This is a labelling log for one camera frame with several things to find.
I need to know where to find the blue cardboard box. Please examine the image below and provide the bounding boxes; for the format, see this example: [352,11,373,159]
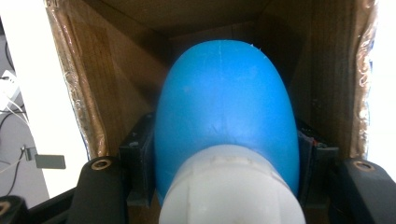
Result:
[43,0,379,224]

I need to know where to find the small grey tag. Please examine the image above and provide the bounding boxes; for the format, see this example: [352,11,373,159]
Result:
[24,147,67,170]

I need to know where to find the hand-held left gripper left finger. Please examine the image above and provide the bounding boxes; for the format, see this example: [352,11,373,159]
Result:
[119,112,157,208]

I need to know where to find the blue bottle with white cap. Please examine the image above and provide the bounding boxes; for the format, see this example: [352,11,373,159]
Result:
[154,39,307,224]

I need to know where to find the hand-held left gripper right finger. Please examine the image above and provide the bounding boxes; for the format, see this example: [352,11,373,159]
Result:
[295,120,339,208]

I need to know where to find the thin dark cable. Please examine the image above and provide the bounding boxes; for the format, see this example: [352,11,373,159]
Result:
[0,146,26,198]

